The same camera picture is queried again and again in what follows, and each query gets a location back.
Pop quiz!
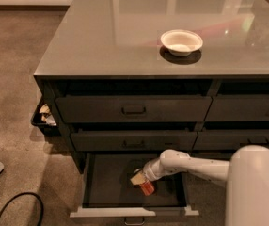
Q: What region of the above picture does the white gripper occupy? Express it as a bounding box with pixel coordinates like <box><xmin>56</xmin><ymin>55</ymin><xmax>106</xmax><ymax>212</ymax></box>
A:
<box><xmin>131</xmin><ymin>158</ymin><xmax>165</xmax><ymax>186</ymax></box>

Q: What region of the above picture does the red coke can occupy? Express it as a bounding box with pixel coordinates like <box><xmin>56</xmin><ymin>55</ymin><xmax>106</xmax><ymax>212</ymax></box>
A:
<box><xmin>140</xmin><ymin>180</ymin><xmax>155</xmax><ymax>196</ymax></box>

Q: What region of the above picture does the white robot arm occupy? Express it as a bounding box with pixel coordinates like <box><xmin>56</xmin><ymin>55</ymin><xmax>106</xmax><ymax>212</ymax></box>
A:
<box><xmin>131</xmin><ymin>145</ymin><xmax>269</xmax><ymax>226</ymax></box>

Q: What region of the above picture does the open bottom left drawer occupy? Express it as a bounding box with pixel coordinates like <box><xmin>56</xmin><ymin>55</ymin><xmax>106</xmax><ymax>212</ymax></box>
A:
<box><xmin>70</xmin><ymin>153</ymin><xmax>199</xmax><ymax>226</ymax></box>

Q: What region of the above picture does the middle left drawer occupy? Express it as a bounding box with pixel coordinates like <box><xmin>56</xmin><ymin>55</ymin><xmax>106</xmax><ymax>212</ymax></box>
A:
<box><xmin>71</xmin><ymin>130</ymin><xmax>197</xmax><ymax>152</ymax></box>

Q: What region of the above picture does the middle right drawer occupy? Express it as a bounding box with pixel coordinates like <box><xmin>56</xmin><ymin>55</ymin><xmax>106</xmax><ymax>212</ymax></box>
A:
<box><xmin>193</xmin><ymin>130</ymin><xmax>269</xmax><ymax>151</ymax></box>

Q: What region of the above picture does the top left drawer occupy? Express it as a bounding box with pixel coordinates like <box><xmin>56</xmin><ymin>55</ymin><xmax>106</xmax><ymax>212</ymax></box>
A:
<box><xmin>55</xmin><ymin>95</ymin><xmax>212</xmax><ymax>123</ymax></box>

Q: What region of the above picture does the dark grey drawer cabinet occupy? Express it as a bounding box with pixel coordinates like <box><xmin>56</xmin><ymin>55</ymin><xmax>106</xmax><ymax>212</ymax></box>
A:
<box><xmin>34</xmin><ymin>0</ymin><xmax>269</xmax><ymax>166</ymax></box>

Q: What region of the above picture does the top right drawer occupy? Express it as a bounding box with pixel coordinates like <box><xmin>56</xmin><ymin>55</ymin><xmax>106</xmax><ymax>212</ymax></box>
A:
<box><xmin>205</xmin><ymin>95</ymin><xmax>269</xmax><ymax>121</ymax></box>

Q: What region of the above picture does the black bin with trash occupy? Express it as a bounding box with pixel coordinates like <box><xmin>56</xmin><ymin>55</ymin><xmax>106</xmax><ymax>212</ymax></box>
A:
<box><xmin>30</xmin><ymin>98</ymin><xmax>60</xmax><ymax>137</ymax></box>

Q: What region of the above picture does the white paper bowl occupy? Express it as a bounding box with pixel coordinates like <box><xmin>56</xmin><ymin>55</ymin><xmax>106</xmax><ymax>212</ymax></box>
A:
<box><xmin>160</xmin><ymin>29</ymin><xmax>203</xmax><ymax>57</ymax></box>

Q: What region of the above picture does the black cable on floor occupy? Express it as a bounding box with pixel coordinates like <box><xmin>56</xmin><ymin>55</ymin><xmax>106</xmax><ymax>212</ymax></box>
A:
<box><xmin>0</xmin><ymin>191</ymin><xmax>45</xmax><ymax>226</ymax></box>

